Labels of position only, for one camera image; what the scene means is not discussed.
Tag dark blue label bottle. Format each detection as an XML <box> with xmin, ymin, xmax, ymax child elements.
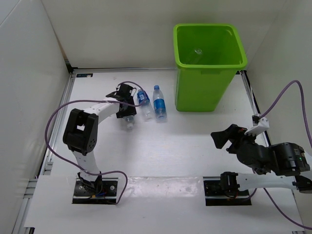
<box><xmin>137</xmin><ymin>89</ymin><xmax>153</xmax><ymax>121</ymax></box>

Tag blue label water bottle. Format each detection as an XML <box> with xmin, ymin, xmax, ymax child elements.
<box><xmin>153</xmin><ymin>85</ymin><xmax>167</xmax><ymax>122</ymax></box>

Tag clear crinkled plastic bottle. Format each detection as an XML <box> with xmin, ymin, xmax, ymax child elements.
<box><xmin>188</xmin><ymin>48</ymin><xmax>203</xmax><ymax>64</ymax></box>

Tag green label clear bottle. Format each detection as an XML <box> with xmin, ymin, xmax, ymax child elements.
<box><xmin>123</xmin><ymin>115</ymin><xmax>135</xmax><ymax>130</ymax></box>

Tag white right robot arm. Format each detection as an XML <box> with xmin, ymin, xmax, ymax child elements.
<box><xmin>211</xmin><ymin>124</ymin><xmax>312</xmax><ymax>195</ymax></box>

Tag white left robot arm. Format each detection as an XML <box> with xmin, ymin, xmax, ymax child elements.
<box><xmin>63</xmin><ymin>82</ymin><xmax>137</xmax><ymax>195</ymax></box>

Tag green plastic bin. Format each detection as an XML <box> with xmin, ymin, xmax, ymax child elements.
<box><xmin>173</xmin><ymin>23</ymin><xmax>248</xmax><ymax>112</ymax></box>

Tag small blue sticker label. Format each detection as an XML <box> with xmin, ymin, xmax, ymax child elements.
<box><xmin>76</xmin><ymin>73</ymin><xmax>93</xmax><ymax>78</ymax></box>

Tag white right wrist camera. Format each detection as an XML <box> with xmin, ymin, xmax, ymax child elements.
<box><xmin>244</xmin><ymin>114</ymin><xmax>270</xmax><ymax>137</ymax></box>

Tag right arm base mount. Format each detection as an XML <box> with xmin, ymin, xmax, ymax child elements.
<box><xmin>203</xmin><ymin>177</ymin><xmax>252</xmax><ymax>207</ymax></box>

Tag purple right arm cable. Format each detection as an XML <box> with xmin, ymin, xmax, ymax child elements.
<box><xmin>243</xmin><ymin>79</ymin><xmax>312</xmax><ymax>230</ymax></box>

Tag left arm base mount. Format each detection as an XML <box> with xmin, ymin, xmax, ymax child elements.
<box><xmin>72</xmin><ymin>178</ymin><xmax>118</xmax><ymax>205</ymax></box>

